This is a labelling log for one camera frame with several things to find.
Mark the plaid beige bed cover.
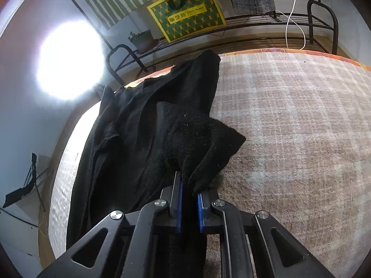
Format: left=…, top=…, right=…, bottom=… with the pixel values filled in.
left=47, top=47, right=371, bottom=278

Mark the white lamp cable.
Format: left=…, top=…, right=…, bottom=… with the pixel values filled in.
left=275, top=0, right=307, bottom=51

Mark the green yellow patterned storage bag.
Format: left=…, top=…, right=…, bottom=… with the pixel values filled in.
left=147, top=0, right=226, bottom=43

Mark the large black coat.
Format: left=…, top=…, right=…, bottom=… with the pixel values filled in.
left=66, top=49, right=247, bottom=278

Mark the bright round studio light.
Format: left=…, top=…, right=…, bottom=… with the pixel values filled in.
left=36, top=20, right=104, bottom=101

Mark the black metal clothes rack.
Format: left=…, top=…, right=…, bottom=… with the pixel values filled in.
left=70, top=0, right=339, bottom=84

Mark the small potted plant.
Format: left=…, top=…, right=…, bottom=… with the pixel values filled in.
left=128, top=29, right=158, bottom=53

